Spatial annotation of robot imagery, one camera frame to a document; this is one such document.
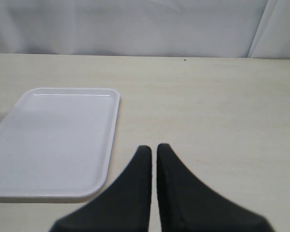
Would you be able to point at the white plastic tray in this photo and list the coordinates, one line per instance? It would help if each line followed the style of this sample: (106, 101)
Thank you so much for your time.
(57, 142)

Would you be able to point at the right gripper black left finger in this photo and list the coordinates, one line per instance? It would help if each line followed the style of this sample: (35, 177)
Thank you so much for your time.
(123, 207)

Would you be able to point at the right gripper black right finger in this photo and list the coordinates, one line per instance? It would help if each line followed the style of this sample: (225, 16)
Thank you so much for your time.
(186, 204)

